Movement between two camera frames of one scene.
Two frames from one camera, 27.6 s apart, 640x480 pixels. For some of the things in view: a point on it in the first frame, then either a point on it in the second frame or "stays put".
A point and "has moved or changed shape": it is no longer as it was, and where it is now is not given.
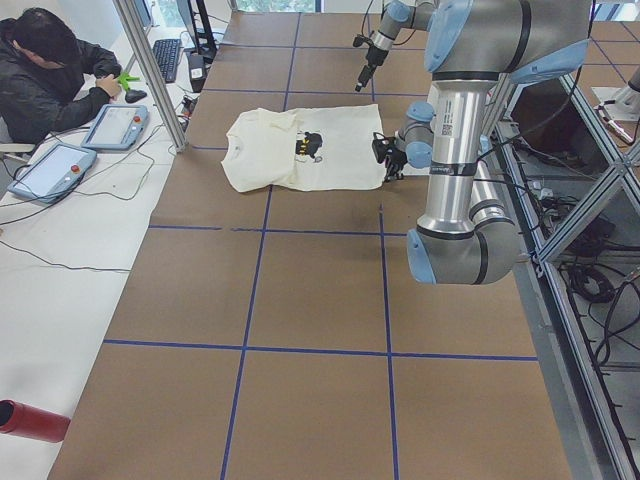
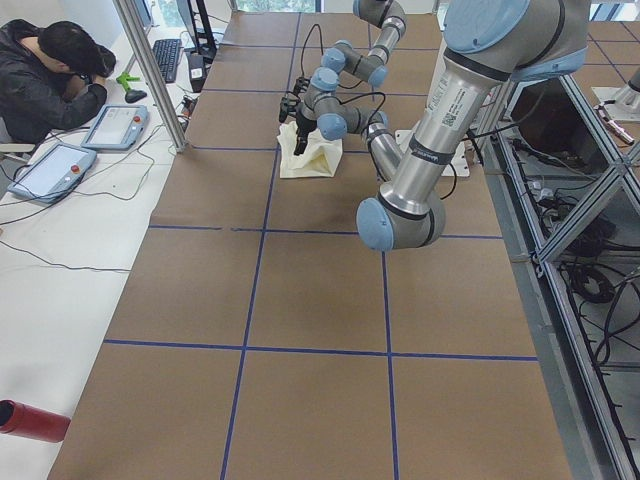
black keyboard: (167, 53) stays put
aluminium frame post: (131, 19) stays put
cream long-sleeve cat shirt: (313, 149) has moved or changed shape
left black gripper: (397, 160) to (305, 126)
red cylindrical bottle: (31, 421) stays put
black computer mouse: (133, 96) stays put
